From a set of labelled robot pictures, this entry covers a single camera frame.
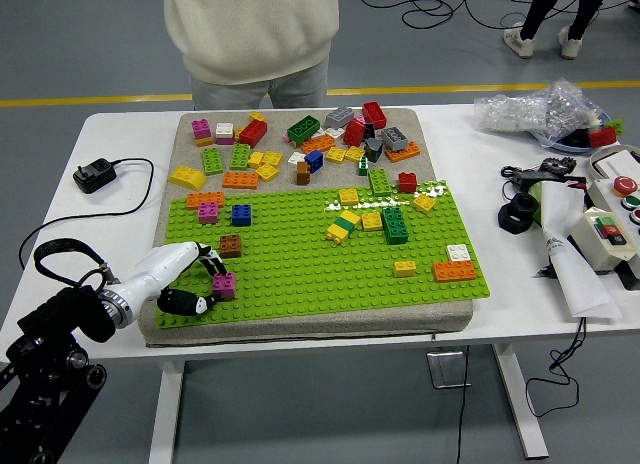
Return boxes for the dark grey angled brick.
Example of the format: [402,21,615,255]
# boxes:
[363,137,385,164]

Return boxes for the white button control box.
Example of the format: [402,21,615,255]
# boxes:
[584,173,640,226]

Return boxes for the grey-brown mat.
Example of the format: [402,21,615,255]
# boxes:
[137,107,475,349]

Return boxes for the pink and yellow brick stack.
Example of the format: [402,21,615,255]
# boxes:
[191,118,214,148]

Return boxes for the white table leg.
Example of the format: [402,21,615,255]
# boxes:
[492,342,550,460]
[148,359,187,464]

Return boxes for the white switch box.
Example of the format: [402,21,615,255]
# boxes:
[569,206,640,275]

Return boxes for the person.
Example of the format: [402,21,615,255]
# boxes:
[502,0,610,61]
[163,0,340,111]

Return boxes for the black power supply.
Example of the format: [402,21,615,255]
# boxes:
[501,165,587,193]

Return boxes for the black floor cable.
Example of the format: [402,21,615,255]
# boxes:
[462,0,640,33]
[357,0,469,31]

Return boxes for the white oval case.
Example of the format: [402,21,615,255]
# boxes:
[587,142,640,181]

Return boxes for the black hanging cable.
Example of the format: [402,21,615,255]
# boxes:
[524,316,587,419]
[453,344,472,464]

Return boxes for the black gear wheel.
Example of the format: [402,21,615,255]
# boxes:
[538,155,577,177]

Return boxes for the green studded baseplate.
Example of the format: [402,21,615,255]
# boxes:
[153,178,491,332]

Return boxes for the clear bubble wrap bag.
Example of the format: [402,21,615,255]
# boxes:
[473,77,610,144]

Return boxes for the metal floor plate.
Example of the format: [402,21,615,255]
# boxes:
[426,350,473,389]

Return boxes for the long orange toy brick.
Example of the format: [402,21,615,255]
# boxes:
[432,260,478,284]
[300,133,337,155]
[221,171,260,191]
[185,191,226,211]
[384,140,422,164]

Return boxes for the black power adapter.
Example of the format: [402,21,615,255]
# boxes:
[72,157,118,195]

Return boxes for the long dark green brick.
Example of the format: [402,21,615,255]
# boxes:
[380,206,410,246]
[286,114,322,146]

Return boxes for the black adapter cord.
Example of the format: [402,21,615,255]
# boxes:
[18,157,155,271]

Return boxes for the long red toy brick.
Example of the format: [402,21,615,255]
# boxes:
[361,101,389,131]
[238,119,269,149]

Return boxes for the yellow and green brick stack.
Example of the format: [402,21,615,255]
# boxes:
[325,209,362,246]

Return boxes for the white paper sheet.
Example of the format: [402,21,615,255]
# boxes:
[530,179,624,319]

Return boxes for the clear blue-rimmed container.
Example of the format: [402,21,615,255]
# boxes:
[530,108,621,157]

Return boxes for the yellow floor tape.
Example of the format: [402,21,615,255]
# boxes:
[0,80,640,109]

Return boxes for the yellow curved toy brick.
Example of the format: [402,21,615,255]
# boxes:
[167,164,207,192]

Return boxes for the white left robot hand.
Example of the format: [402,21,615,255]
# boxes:
[119,242,230,319]

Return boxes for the long grey toy brick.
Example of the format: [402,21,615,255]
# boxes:
[379,126,411,152]
[324,105,356,129]

